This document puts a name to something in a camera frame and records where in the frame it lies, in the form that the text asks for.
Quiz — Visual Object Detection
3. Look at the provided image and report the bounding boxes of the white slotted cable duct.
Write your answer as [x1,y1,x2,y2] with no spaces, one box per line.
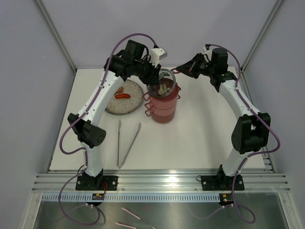
[42,193,220,203]

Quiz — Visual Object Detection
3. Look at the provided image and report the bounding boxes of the pink stick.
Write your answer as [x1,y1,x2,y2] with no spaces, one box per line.
[114,222,136,229]
[121,208,141,220]

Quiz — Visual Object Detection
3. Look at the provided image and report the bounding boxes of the metal tongs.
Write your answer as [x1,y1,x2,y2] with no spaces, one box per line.
[117,119,142,169]

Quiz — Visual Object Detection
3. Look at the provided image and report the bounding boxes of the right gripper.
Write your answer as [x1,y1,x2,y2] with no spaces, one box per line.
[176,53,215,79]

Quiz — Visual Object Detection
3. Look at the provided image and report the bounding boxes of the grey glass pot lid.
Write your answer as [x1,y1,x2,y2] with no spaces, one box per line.
[146,68,176,98]

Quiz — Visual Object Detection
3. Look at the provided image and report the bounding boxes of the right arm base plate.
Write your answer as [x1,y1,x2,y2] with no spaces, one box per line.
[196,175,245,191]

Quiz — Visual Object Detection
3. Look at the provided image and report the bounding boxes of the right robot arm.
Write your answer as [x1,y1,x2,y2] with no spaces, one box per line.
[176,48,271,189]

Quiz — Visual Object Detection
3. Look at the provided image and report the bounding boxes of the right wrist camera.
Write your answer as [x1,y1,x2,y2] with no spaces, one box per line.
[203,47,228,73]

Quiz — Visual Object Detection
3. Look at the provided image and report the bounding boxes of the pink lunch container with handle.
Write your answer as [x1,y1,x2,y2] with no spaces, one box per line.
[143,84,181,107]

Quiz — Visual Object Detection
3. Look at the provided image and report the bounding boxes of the right aluminium post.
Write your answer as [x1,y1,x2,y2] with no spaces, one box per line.
[241,0,285,72]

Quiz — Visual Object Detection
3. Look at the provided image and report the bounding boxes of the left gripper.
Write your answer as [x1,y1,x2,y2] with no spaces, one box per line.
[133,57,162,86]

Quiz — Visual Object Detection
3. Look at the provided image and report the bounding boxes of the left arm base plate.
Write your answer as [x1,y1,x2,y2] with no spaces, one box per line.
[75,175,118,191]

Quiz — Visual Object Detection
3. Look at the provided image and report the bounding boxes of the speckled ceramic plate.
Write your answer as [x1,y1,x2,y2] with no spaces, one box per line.
[105,80,143,115]

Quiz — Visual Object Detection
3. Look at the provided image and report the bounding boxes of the left aluminium post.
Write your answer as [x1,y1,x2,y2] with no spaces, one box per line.
[33,0,77,75]

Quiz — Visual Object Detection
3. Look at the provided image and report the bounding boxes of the pink stick upper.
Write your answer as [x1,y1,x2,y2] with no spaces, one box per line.
[121,208,141,220]

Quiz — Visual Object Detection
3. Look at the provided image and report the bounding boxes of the aluminium post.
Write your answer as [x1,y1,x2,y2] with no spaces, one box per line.
[241,0,285,72]
[33,0,77,75]

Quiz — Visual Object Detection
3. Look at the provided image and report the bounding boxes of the dark red lunch container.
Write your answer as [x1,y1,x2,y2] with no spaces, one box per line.
[145,110,176,124]

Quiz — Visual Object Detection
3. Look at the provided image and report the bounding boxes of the red sausage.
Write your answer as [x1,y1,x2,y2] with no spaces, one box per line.
[115,93,131,99]

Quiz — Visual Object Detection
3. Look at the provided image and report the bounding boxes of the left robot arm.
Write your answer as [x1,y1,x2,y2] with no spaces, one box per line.
[68,54,162,190]

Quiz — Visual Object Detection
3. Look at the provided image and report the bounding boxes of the pink stick lower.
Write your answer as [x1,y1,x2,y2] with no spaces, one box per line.
[114,222,136,229]

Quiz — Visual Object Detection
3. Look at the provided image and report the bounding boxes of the aluminium front rail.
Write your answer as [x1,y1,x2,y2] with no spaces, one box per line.
[32,169,290,193]

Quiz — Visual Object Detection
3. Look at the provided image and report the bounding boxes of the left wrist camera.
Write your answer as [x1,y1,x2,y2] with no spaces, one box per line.
[125,40,168,65]

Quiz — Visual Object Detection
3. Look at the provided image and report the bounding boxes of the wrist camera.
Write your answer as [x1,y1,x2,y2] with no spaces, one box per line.
[125,40,168,65]
[203,47,228,73]

